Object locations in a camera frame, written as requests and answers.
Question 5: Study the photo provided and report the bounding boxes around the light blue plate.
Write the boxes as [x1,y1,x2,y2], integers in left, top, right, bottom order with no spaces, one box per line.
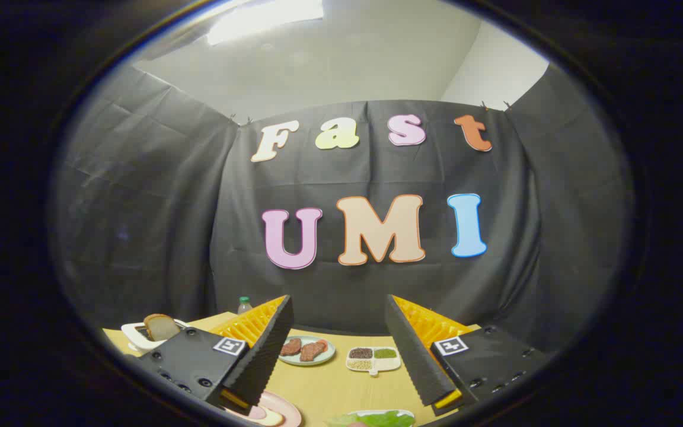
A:
[278,336,337,367]

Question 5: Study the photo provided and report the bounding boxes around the large brown steak piece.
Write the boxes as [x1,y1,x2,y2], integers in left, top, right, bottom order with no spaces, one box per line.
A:
[300,340,329,362]

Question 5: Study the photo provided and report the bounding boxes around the brown-crust bread slice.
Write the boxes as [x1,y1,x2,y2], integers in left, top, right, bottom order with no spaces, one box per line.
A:
[143,314,181,342]

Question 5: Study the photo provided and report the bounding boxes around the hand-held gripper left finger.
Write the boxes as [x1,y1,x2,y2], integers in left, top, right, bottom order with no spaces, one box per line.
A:
[138,295,295,416]

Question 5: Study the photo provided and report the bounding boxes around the white divided seasoning dish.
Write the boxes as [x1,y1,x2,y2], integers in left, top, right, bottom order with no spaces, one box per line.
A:
[346,346,402,377]

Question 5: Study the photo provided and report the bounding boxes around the black backdrop cloth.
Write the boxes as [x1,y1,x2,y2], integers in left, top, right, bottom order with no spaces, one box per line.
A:
[51,62,636,356]

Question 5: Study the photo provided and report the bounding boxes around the pink plate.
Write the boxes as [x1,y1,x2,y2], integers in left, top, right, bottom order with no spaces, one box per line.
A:
[223,390,302,427]

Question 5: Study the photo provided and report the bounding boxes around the green lettuce leaf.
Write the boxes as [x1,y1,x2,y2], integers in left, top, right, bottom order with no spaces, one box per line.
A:
[327,410,415,427]

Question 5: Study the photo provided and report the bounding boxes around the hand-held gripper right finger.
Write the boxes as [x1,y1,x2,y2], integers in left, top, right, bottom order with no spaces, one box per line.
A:
[384,294,553,417]

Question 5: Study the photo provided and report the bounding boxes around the white oval plate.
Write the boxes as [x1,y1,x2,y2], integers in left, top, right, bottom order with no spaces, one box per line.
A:
[347,409,417,427]

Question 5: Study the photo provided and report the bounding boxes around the white toaster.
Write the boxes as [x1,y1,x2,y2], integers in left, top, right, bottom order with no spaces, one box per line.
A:
[121,319,191,354]

